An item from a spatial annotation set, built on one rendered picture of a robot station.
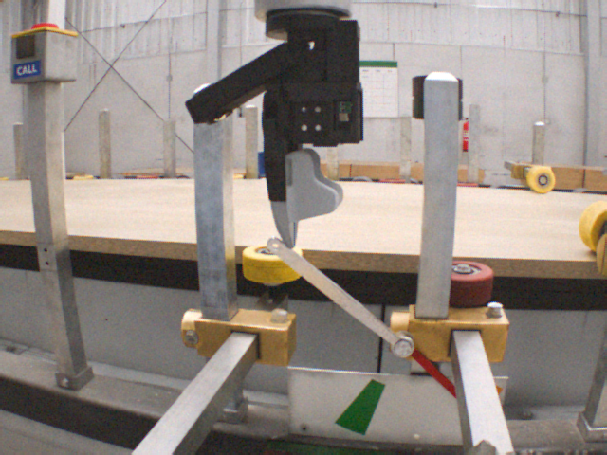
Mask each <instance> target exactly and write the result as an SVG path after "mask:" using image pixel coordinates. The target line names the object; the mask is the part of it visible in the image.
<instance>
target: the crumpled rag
mask: <svg viewBox="0 0 607 455"><path fill-rule="evenodd" d="M468 455H516V454H515V452H514V451H509V452H507V453H506V454H501V453H500V452H498V450H497V448H496V446H493V445H492V443H491V442H490V441H489V440H486V439H483V440H481V441H480V442H479V443H478V444H477V445H476V446H474V447H473V448H471V449H470V452H469V454H468Z"/></svg>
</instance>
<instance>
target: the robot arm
mask: <svg viewBox="0 0 607 455"><path fill-rule="evenodd" d="M254 15H255V18H256V19H257V20H259V21H261V22H263V23H266V25H265V35H266V37H268V38H270V39H275V40H283V41H287V43H286V42H283V43H281V44H279V45H277V46H275V47H273V48H272V49H271V50H269V51H267V52H266V53H264V54H262V55H260V56H259V57H257V58H255V59H254V60H252V61H250V62H248V63H247V64H244V65H243V66H241V67H239V68H238V69H236V70H234V71H233V72H231V73H229V75H227V76H226V77H224V78H222V79H221V80H219V81H218V82H215V83H211V84H209V85H207V86H205V87H204V88H202V89H200V90H199V91H197V92H196V93H195V94H193V97H192V98H190V99H189V100H187V101H185V106H186V108H187V110H188V112H189V114H190V116H191V118H192V120H193V123H194V124H202V123H207V125H208V124H209V125H212V124H214V123H217V122H219V121H221V120H223V119H224V118H226V117H228V116H229V115H231V114H232V113H233V110H234V109H236V108H238V107H239V106H241V105H243V104H244V103H246V102H248V101H250V100H252V99H254V98H255V97H257V96H259V95H261V94H262V93H264V92H265V93H264V95H263V104H262V109H263V111H262V130H263V135H264V167H265V175H266V182H267V195H268V200H269V201H270V207H271V212H272V216H273V219H274V223H275V226H276V229H277V231H278V233H279V234H280V236H281V238H282V240H283V242H284V243H285V246H286V247H287V248H294V247H295V246H296V240H297V232H298V224H299V221H301V220H305V219H309V218H313V217H317V216H322V215H325V214H329V213H332V212H333V211H335V210H336V209H337V207H338V205H339V204H340V203H341V202H342V200H343V189H342V186H341V185H340V184H338V183H336V182H334V181H332V180H330V179H328V178H326V177H324V176H323V175H322V172H321V159H320V156H319V154H318V153H317V152H316V151H315V150H313V149H310V148H303V144H313V147H338V145H343V144H359V143H360V142H361V141H363V88H362V87H361V82H360V78H359V41H360V26H359V23H358V20H349V19H350V18H351V17H352V16H353V0H255V3H254ZM309 43H314V46H313V47H312V48H311V49H310V47H311V45H310V44H309Z"/></svg>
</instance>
